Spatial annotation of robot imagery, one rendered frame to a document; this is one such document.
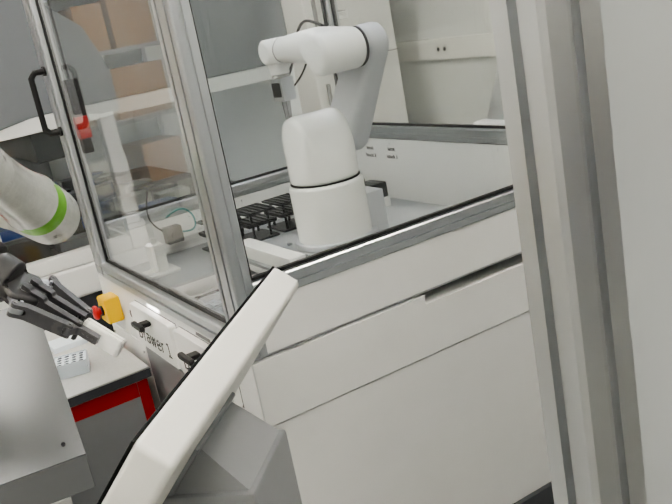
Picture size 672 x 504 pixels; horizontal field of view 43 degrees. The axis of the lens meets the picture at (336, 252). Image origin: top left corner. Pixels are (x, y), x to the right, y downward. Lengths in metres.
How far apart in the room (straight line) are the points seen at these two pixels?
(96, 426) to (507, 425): 1.03
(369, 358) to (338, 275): 0.20
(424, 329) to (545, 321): 1.37
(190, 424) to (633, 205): 0.55
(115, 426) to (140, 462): 1.45
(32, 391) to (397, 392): 0.74
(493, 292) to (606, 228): 1.49
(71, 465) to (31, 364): 0.23
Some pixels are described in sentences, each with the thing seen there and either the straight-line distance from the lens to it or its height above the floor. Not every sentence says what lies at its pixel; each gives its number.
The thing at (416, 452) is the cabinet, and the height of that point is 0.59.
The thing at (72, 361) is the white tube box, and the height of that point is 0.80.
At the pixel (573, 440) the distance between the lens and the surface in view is 0.50.
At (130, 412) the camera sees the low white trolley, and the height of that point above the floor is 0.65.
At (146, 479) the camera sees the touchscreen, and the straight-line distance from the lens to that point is 0.86.
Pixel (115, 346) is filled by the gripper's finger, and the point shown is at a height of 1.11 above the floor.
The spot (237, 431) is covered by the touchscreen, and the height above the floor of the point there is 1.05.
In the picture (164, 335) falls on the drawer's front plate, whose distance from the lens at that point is 2.04.
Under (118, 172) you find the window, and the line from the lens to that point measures 2.11.
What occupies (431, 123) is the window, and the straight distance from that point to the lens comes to 1.80.
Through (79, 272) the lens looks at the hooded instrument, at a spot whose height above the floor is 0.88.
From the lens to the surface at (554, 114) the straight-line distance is 0.43.
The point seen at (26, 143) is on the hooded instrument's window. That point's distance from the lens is 2.83.
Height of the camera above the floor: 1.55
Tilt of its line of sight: 16 degrees down
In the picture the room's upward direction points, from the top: 11 degrees counter-clockwise
